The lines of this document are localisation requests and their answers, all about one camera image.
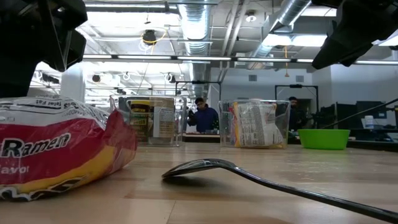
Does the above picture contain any yellow hanging cord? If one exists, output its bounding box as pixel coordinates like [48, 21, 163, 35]
[284, 45, 290, 78]

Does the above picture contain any background wooden table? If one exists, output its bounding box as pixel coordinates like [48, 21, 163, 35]
[182, 133, 221, 143]

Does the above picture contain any person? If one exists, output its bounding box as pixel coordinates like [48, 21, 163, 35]
[187, 96, 220, 134]
[287, 96, 307, 131]

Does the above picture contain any yellow lid jar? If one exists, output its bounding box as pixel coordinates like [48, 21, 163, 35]
[129, 100, 152, 144]

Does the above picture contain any black gantry frame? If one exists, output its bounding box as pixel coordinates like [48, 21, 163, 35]
[275, 84, 320, 125]

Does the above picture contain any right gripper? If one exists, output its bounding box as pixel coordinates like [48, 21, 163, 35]
[312, 0, 398, 70]

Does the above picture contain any silver ventilation duct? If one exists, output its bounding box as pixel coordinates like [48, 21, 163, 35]
[177, 0, 212, 94]
[248, 0, 315, 60]

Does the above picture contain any clear plastic bin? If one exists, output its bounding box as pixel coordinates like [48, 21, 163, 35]
[109, 95, 188, 147]
[218, 99, 292, 149]

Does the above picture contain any row of dark monitors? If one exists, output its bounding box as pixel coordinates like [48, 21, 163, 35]
[320, 101, 388, 128]

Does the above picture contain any long ceiling light bar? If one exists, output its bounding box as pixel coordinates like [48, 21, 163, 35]
[82, 53, 398, 65]

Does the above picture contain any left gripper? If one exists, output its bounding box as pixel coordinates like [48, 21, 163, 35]
[0, 0, 88, 98]

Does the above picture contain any black spoon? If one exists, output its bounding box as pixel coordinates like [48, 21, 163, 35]
[161, 158, 398, 223]

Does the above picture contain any white building column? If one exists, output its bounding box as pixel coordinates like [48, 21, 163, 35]
[60, 63, 85, 103]

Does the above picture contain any black ceiling cable reel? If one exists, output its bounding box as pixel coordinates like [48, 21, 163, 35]
[142, 29, 158, 47]

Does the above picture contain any thin black diagonal strut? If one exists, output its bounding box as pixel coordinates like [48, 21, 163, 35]
[326, 98, 398, 129]

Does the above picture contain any green plastic bowl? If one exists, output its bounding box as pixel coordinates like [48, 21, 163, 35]
[297, 129, 351, 151]

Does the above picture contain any yellow ramen noodle packet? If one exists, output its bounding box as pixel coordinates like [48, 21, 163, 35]
[232, 101, 285, 148]

